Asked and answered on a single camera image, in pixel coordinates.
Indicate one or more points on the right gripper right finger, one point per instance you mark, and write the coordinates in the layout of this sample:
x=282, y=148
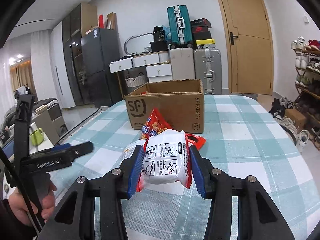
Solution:
x=258, y=215

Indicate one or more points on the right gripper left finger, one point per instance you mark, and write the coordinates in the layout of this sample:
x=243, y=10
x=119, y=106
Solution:
x=74, y=216

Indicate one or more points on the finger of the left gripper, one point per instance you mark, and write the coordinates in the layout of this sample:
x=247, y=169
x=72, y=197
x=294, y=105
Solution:
x=57, y=148
x=78, y=150

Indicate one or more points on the white red snack bag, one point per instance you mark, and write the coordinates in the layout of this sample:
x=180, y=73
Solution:
x=129, y=149

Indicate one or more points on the red triangular crisps bag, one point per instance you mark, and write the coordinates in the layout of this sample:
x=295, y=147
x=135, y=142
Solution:
x=154, y=125

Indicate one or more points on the red chocolate biscuit pack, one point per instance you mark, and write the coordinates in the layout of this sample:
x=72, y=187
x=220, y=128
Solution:
x=166, y=160

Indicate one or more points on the red black snack pack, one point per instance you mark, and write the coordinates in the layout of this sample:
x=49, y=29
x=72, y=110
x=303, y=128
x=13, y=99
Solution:
x=195, y=140

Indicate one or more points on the person's left hand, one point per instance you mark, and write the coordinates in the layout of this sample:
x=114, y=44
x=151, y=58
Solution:
x=20, y=210

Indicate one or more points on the black refrigerator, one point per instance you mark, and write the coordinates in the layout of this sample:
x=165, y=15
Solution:
x=99, y=48

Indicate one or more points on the woven laundry basket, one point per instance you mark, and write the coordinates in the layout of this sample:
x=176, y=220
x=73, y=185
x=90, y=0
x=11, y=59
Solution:
x=137, y=81

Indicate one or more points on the small cardboard box on floor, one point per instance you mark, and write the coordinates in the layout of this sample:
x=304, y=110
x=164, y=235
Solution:
x=299, y=120

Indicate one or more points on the SF cardboard box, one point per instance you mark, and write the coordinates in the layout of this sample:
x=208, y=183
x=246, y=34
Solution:
x=180, y=102

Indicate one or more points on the white drawer desk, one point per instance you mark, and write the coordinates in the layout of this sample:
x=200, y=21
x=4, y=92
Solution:
x=158, y=67

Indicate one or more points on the wooden shoe rack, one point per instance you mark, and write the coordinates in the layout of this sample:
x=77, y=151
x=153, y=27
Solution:
x=307, y=86

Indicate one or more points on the dark glass cabinet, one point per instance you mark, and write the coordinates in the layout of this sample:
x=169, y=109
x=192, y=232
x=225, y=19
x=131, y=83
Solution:
x=74, y=26

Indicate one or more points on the beige suitcase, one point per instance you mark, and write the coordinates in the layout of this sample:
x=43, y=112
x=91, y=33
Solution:
x=182, y=63

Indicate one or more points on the teal suitcase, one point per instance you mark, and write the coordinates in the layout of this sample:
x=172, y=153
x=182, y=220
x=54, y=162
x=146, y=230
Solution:
x=180, y=27

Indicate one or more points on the silver suitcase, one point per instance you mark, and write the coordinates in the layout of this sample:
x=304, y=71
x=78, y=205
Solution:
x=208, y=69

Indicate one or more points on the stacked shoe boxes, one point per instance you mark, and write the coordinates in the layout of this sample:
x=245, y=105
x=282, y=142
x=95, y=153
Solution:
x=202, y=37

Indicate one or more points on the wooden door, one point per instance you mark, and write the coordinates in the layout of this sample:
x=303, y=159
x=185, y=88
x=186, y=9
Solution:
x=249, y=46

